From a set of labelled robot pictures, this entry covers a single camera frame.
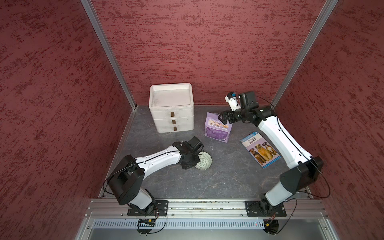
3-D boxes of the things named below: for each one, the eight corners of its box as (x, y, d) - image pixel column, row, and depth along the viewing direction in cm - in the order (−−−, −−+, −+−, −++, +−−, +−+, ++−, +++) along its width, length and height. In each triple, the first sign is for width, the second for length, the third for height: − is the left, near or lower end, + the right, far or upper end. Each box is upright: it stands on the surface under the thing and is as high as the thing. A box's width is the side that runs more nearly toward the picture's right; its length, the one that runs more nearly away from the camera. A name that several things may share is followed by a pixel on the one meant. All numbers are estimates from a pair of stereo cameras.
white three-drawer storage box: (153, 133, 106) (143, 108, 85) (159, 109, 121) (151, 83, 100) (193, 133, 106) (193, 108, 85) (193, 109, 121) (193, 83, 100)
